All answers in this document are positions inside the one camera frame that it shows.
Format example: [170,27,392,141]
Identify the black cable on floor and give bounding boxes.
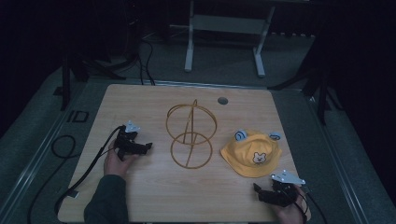
[27,134,78,224]

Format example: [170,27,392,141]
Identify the person's right hand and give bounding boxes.
[271,185,310,224]

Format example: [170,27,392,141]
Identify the yellow bear bucket hat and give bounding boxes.
[219,128,284,179]

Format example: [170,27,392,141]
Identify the gold wire hat stand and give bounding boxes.
[164,98,219,171]

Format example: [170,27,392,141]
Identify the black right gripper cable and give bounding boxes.
[288,185,329,224]

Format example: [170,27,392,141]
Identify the black metal stand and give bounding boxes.
[60,50,140,112]
[266,62,345,126]

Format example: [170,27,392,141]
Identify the black hanging cables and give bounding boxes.
[135,38,156,87]

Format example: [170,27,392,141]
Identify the person's left hand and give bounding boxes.
[103,146,138,178]

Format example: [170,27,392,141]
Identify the white metal desk frame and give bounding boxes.
[183,0,277,78]

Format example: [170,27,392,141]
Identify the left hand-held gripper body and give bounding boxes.
[113,119,142,161]

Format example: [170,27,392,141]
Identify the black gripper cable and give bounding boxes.
[288,185,329,224]
[53,125,126,217]

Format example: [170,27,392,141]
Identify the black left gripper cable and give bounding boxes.
[53,125,126,217]

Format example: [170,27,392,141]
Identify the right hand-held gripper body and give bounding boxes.
[262,169,306,208]

